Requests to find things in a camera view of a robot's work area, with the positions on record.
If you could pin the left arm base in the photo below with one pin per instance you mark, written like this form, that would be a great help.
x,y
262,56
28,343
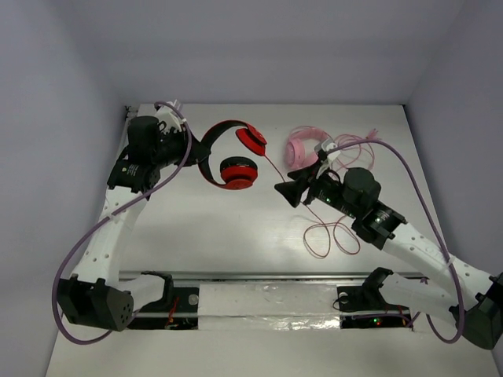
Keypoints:
x,y
176,310

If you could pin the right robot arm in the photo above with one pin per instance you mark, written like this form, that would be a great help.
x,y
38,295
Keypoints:
x,y
462,295

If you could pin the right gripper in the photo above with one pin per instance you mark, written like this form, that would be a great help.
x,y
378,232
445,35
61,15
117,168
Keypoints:
x,y
294,189

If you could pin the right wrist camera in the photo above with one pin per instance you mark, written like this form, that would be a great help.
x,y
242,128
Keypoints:
x,y
327,154

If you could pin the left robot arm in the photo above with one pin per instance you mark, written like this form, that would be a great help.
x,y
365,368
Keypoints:
x,y
87,290

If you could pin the red black headphones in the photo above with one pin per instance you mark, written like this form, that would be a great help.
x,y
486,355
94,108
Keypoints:
x,y
237,172

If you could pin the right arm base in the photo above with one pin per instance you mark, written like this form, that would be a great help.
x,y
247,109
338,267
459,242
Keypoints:
x,y
363,307

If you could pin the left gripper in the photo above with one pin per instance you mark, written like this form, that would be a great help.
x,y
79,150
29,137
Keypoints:
x,y
188,145

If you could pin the pink headphones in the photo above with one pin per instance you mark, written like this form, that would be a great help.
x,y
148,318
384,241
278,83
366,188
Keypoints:
x,y
296,155

